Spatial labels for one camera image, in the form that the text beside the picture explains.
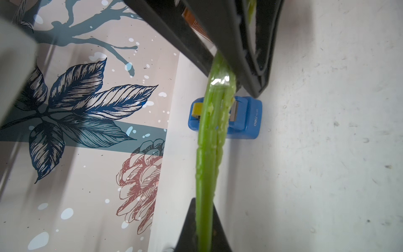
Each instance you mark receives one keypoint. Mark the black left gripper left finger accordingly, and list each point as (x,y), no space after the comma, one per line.
(187,241)

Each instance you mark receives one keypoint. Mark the yellow-green tape roll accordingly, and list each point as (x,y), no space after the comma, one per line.
(196,110)

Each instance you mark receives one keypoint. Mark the blue tape dispenser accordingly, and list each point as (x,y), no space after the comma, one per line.
(244,120)

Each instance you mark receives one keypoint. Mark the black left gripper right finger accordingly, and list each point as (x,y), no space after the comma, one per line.
(219,239)

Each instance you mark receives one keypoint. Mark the pink artificial flower bouquet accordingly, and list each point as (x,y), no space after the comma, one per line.
(214,122)

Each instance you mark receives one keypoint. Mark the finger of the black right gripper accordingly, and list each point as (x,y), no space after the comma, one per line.
(227,25)
(185,24)

